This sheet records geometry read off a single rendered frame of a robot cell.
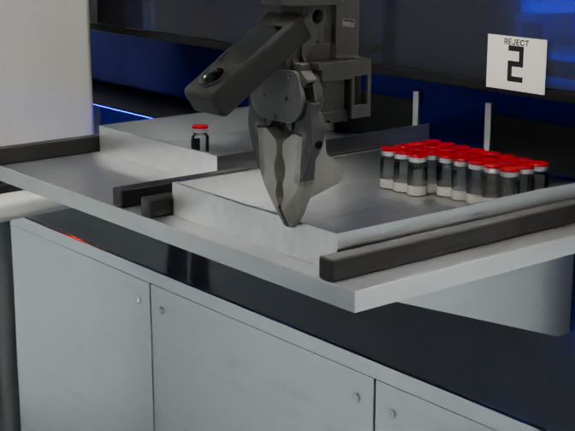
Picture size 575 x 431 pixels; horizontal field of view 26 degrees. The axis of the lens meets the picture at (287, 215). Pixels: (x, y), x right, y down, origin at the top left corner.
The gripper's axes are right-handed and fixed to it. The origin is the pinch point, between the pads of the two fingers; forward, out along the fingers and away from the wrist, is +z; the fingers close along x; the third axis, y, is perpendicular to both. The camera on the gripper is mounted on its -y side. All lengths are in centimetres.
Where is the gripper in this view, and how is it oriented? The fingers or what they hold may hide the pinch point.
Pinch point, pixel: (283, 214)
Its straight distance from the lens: 111.9
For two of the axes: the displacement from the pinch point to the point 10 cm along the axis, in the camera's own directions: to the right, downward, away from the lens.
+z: 0.0, 9.7, 2.5
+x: -6.3, -1.9, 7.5
